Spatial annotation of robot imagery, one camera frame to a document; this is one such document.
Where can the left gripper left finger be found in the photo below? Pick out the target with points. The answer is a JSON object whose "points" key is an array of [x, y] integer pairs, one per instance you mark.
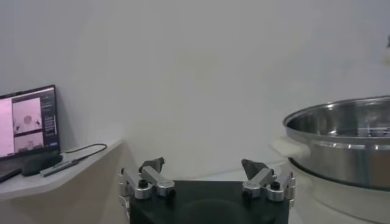
{"points": [[155, 179]]}

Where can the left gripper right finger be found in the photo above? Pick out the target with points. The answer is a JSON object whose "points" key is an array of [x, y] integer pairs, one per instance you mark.
{"points": [[259, 179]]}

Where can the white side desk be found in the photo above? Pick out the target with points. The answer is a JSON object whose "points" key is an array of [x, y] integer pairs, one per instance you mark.
{"points": [[45, 188]]}

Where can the perforated steel steamer basket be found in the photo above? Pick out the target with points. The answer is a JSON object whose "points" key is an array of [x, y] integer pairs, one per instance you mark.
{"points": [[335, 161]]}

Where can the black open laptop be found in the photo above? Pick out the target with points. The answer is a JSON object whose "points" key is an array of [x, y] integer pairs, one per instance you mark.
{"points": [[27, 121]]}

